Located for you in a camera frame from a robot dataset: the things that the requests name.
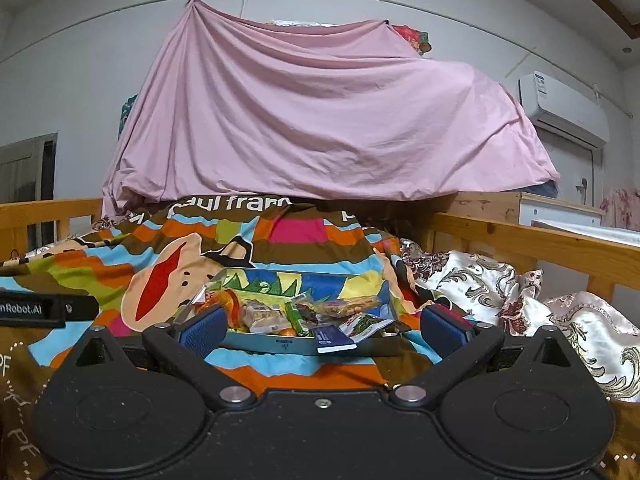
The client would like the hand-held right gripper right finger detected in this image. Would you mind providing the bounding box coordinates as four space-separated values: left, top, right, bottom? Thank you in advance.
390 304 583 408

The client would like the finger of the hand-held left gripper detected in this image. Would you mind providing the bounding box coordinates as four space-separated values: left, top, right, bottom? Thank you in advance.
0 289 99 329

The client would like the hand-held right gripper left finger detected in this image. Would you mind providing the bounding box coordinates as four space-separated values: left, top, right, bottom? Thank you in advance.
67 306 257 408

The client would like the orange-red snack packet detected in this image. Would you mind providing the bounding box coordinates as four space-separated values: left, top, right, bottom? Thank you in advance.
202 290 241 328

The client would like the clear beige cracker packet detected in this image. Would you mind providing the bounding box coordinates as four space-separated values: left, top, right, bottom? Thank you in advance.
244 301 290 335

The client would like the dinosaur print tin box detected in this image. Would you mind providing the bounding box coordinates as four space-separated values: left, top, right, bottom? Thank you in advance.
172 267 412 357

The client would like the green and white snack packet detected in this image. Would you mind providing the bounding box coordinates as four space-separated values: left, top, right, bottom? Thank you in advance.
340 312 396 338

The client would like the red print cracker packet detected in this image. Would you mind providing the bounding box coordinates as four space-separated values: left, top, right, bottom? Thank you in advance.
315 297 382 318

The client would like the blue snack packet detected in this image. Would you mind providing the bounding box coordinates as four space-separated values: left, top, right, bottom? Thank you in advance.
315 325 358 353

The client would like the colourful printed blanket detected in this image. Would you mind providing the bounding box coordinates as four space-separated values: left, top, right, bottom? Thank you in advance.
0 195 640 480

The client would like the floral satin quilt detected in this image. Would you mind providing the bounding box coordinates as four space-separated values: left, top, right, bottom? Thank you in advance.
400 240 640 401

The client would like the wooden bed end panel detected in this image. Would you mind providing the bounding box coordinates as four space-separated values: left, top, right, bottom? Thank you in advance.
440 191 523 226

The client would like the grey door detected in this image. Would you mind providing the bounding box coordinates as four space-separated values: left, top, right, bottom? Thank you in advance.
0 132 58 204

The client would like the white cabinet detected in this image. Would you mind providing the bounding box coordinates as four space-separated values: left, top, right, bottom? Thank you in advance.
520 192 640 246

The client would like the white door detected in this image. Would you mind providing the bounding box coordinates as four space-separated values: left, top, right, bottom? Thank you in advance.
537 132 601 208

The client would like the pink floral cloth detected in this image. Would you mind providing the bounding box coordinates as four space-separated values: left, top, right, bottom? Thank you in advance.
600 187 640 233

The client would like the pink sheet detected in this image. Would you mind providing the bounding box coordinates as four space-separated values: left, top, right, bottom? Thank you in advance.
100 0 561 218

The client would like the white air conditioner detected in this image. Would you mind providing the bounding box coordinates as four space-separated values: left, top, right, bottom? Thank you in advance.
517 71 611 143

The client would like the red floral cloth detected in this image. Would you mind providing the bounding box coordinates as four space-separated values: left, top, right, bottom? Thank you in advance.
392 25 432 56

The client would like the wooden bed rail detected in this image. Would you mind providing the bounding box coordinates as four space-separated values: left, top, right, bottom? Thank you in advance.
0 197 103 261

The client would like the wooden bed frame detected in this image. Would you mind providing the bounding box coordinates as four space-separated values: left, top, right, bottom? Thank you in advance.
425 212 640 306

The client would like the floral wall poster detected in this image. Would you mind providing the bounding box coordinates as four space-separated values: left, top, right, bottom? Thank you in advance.
117 94 138 141

